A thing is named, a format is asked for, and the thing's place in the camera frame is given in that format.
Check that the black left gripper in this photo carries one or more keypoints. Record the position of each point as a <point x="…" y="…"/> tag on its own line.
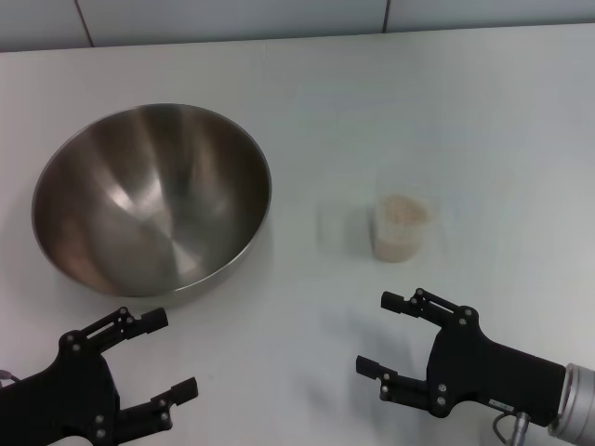
<point x="70" y="399"/>

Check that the clear plastic cup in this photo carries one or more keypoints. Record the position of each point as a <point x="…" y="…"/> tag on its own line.
<point x="402" y="241"/>

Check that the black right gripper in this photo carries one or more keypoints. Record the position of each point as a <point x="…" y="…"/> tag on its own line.
<point x="488" y="371"/>

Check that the stainless steel mixing bowl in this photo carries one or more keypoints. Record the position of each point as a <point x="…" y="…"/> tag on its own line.
<point x="153" y="200"/>

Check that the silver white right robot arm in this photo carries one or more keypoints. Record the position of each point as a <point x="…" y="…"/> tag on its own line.
<point x="578" y="395"/>

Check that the white rice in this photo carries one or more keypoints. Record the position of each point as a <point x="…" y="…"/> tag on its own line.
<point x="402" y="218"/>

